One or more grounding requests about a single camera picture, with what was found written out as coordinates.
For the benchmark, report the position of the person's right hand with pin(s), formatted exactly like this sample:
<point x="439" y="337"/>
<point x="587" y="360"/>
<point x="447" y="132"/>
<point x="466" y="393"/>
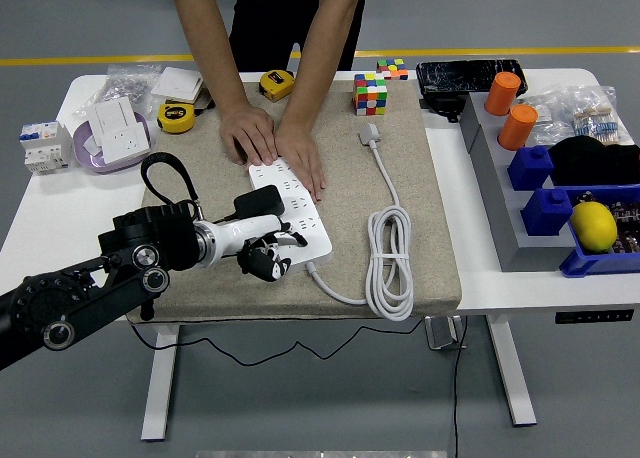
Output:
<point x="247" y="133"/>

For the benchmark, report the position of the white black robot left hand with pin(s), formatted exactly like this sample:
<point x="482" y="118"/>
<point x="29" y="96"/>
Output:
<point x="235" y="238"/>

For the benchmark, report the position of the person's left hand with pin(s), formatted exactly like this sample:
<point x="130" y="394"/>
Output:
<point x="302" y="155"/>

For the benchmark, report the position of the black plug adapter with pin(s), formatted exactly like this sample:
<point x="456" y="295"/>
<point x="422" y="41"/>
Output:
<point x="260" y="200"/>

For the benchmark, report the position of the white power strip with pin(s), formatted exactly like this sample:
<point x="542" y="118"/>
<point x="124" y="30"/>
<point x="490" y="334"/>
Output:
<point x="317" y="243"/>

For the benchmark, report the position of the person's left forearm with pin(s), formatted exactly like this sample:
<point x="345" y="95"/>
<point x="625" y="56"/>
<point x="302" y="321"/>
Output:
<point x="325" y="43"/>

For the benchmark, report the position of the person's right forearm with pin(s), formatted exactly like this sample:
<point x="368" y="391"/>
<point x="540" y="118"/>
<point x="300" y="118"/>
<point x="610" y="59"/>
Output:
<point x="210" y="43"/>

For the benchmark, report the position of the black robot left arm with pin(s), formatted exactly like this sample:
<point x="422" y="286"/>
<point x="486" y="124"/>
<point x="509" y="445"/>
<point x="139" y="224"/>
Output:
<point x="75" y="298"/>

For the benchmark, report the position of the dark circuit board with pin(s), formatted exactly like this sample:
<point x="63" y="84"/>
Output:
<point x="627" y="228"/>

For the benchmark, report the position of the grey-brown mat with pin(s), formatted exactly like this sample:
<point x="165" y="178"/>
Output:
<point x="345" y="178"/>

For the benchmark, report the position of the boxy yellow tape measure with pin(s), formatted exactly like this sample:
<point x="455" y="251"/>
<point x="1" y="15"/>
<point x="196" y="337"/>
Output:
<point x="274" y="85"/>

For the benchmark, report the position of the round yellow tape measure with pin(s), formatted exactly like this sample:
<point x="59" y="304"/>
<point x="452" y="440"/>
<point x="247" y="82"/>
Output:
<point x="175" y="118"/>

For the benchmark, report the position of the large colourful puzzle cube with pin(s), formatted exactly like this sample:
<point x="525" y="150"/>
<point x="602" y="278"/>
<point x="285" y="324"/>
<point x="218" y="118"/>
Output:
<point x="370" y="95"/>

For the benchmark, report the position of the person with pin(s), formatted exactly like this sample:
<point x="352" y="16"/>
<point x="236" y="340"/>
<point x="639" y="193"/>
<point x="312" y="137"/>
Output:
<point x="270" y="23"/>

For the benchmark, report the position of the white socket panel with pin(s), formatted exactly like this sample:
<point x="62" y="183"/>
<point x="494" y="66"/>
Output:
<point x="127" y="140"/>

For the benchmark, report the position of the small colourful puzzle cube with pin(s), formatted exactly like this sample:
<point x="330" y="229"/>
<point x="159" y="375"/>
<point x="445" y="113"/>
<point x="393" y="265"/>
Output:
<point x="392" y="69"/>

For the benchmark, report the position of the clear bag of screws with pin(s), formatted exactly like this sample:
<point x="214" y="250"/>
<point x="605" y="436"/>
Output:
<point x="120" y="85"/>

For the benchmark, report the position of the white table leg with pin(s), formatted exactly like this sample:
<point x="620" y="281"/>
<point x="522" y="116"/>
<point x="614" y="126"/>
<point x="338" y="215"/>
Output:
<point x="512" y="378"/>
<point x="160" y="378"/>

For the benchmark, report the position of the purple bowl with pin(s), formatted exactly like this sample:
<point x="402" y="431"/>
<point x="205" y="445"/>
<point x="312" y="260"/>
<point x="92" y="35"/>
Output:
<point x="80" y="138"/>

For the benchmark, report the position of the black plastic tray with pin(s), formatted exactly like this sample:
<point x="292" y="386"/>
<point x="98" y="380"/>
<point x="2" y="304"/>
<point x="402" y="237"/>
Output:
<point x="460" y="75"/>

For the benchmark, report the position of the white circuit breaker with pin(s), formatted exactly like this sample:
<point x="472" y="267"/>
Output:
<point x="45" y="148"/>

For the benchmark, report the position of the grey stepped stand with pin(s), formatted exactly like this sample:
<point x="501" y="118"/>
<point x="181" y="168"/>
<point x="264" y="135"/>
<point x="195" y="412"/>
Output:
<point x="500" y="203"/>

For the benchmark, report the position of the orange cylinder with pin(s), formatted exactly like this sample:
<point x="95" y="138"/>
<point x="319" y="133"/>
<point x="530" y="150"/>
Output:
<point x="501" y="95"/>
<point x="517" y="128"/>

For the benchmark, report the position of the grey box under table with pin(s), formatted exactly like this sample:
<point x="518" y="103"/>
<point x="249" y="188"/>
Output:
<point x="442" y="333"/>

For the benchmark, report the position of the blue block with knob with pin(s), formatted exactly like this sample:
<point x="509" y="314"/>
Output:
<point x="547" y="213"/>
<point x="530" y="170"/>

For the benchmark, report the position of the clear bag of small parts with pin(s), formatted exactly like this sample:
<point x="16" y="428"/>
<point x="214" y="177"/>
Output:
<point x="550" y="128"/>

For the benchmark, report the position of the black cloth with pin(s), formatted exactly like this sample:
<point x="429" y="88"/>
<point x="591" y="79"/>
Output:
<point x="590" y="160"/>

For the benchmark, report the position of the clear bag of resistors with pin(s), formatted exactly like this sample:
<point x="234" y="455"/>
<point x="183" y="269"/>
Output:
<point x="595" y="123"/>

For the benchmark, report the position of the yellow lemon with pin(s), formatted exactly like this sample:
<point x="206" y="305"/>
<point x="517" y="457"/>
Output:
<point x="594" y="226"/>

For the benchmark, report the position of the blue plastic bin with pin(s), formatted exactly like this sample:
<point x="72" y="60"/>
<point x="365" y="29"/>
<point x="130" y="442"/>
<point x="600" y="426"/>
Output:
<point x="600" y="265"/>

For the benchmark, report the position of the black desk control panel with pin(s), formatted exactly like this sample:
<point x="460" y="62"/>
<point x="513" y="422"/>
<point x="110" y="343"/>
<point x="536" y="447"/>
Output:
<point x="592" y="316"/>

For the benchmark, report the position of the large white switch panel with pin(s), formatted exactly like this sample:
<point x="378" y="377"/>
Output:
<point x="175" y="84"/>

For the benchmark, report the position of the white two-rocker switch panel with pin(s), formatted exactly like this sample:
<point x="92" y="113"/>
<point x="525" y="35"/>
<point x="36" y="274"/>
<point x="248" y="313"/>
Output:
<point x="114" y="117"/>

